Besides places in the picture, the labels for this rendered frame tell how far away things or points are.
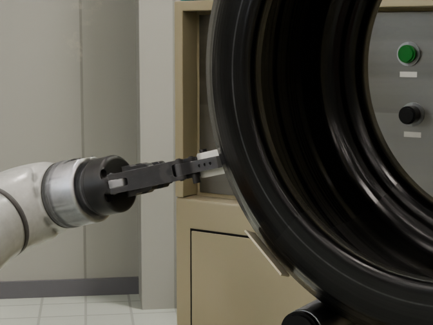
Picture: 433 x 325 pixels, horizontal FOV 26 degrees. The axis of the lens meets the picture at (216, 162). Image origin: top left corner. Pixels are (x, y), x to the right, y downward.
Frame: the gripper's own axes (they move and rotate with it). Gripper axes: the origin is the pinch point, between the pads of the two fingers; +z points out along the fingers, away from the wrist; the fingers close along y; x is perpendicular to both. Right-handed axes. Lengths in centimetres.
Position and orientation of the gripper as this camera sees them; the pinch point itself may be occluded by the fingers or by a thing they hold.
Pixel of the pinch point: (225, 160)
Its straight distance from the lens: 111.4
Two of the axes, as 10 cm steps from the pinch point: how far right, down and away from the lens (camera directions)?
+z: 8.2, -1.8, -5.5
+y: 5.4, -1.1, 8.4
